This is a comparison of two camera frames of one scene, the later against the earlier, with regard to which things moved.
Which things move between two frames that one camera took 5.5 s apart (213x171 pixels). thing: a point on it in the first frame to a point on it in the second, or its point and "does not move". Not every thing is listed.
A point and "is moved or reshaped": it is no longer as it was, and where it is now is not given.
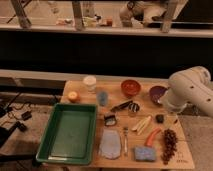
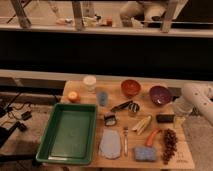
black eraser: [160, 118] is moved or reshaped
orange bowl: [130, 87] does not move
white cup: [90, 84] does not move
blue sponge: [145, 153] does not move
